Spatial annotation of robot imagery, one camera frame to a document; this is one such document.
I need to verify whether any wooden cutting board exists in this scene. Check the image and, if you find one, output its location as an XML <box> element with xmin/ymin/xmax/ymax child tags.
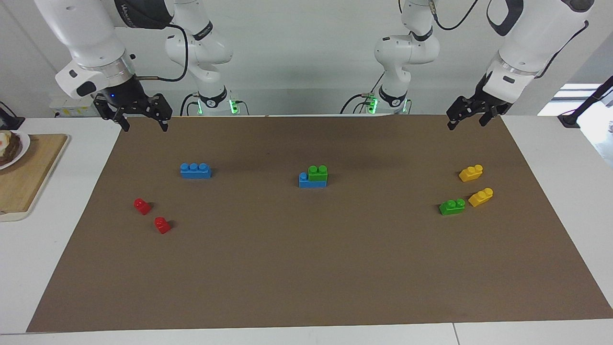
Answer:
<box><xmin>0</xmin><ymin>133</ymin><xmax>71</xmax><ymax>222</ymax></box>

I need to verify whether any black clamp stand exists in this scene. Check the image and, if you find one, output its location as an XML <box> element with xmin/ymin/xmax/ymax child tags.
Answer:
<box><xmin>557</xmin><ymin>75</ymin><xmax>613</xmax><ymax>129</ymax></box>

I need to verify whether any brown table mat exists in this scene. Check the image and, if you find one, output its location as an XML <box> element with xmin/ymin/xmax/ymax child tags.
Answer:
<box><xmin>26</xmin><ymin>114</ymin><xmax>613</xmax><ymax>333</ymax></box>

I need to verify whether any brown food on plate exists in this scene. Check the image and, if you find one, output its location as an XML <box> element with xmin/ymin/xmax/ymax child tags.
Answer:
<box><xmin>0</xmin><ymin>131</ymin><xmax>21</xmax><ymax>167</ymax></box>

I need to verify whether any blue three-stud brick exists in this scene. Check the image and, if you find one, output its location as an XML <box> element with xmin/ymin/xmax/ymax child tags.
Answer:
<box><xmin>298</xmin><ymin>172</ymin><xmax>329</xmax><ymax>189</ymax></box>
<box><xmin>180</xmin><ymin>162</ymin><xmax>213</xmax><ymax>180</ymax></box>

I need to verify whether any white plate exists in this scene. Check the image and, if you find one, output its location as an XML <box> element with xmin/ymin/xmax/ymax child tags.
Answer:
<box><xmin>0</xmin><ymin>130</ymin><xmax>31</xmax><ymax>171</ymax></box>

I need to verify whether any black base cable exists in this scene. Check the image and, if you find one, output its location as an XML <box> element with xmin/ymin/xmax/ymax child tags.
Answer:
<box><xmin>340</xmin><ymin>71</ymin><xmax>386</xmax><ymax>115</ymax></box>
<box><xmin>180</xmin><ymin>93</ymin><xmax>200</xmax><ymax>117</ymax></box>

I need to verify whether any black desk device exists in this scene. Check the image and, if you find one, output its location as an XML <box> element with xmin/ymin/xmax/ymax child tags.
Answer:
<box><xmin>0</xmin><ymin>101</ymin><xmax>26</xmax><ymax>131</ymax></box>

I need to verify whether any yellow two-stud brick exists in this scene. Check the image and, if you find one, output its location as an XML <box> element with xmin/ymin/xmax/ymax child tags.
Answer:
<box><xmin>468</xmin><ymin>187</ymin><xmax>494</xmax><ymax>208</ymax></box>
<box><xmin>458</xmin><ymin>164</ymin><xmax>484</xmax><ymax>183</ymax></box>

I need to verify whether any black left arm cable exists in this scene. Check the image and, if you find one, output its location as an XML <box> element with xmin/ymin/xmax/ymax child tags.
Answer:
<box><xmin>398</xmin><ymin>0</ymin><xmax>480</xmax><ymax>31</ymax></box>

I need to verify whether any white power strip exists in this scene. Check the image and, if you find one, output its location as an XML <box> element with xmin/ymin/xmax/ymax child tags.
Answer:
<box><xmin>49</xmin><ymin>93</ymin><xmax>104</xmax><ymax>118</ymax></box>

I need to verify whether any green brick with printed studs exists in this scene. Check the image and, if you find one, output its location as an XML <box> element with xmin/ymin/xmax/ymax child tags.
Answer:
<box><xmin>439</xmin><ymin>198</ymin><xmax>466</xmax><ymax>216</ymax></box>

